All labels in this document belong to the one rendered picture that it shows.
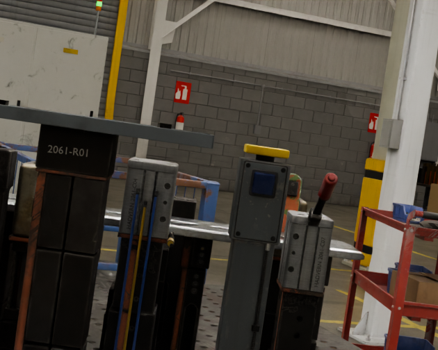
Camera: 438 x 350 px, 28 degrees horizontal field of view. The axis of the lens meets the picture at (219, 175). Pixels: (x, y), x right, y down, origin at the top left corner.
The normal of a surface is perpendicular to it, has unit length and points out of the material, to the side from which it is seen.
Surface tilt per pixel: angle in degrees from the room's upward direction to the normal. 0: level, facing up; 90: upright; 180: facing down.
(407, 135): 90
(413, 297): 90
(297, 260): 90
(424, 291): 90
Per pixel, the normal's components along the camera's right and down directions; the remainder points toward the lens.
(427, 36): 0.36, 0.10
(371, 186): -0.91, -0.11
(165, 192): 0.03, 0.06
